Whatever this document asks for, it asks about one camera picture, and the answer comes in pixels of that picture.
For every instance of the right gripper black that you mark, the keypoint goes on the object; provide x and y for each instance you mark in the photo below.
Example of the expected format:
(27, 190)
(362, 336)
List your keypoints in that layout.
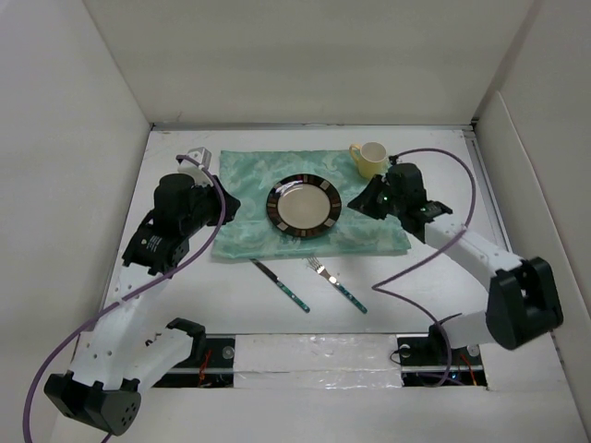
(364, 201)

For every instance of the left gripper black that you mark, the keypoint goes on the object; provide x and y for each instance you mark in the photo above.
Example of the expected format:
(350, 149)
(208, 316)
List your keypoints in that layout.
(211, 191)

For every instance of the yellow mug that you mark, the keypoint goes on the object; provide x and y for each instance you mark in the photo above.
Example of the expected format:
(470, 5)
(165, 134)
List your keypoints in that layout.
(370, 158)

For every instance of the green patterned cloth placemat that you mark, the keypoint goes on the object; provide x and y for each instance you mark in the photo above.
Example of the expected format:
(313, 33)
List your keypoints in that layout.
(249, 177)

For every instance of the dark rimmed dinner plate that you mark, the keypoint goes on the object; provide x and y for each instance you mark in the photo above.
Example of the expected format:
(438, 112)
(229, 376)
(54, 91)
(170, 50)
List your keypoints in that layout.
(303, 206)

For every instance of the knife with green handle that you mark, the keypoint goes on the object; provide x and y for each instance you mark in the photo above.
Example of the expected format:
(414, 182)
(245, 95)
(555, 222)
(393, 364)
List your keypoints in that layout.
(275, 280)

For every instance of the fork with green handle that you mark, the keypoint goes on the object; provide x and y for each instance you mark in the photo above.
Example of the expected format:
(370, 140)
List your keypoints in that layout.
(321, 270)

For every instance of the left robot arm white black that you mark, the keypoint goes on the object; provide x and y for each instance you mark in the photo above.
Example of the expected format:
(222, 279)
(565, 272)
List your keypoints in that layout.
(104, 384)

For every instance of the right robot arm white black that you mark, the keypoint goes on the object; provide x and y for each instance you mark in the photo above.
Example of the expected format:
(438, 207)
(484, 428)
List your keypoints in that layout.
(523, 301)

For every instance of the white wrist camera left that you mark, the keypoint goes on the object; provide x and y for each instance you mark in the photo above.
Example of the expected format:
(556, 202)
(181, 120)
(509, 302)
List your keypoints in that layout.
(194, 159)

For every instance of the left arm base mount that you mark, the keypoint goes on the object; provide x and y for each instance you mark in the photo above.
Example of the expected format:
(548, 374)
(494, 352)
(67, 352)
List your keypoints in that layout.
(213, 369)

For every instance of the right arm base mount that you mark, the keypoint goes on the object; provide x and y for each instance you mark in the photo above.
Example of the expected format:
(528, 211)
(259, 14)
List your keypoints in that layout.
(423, 362)

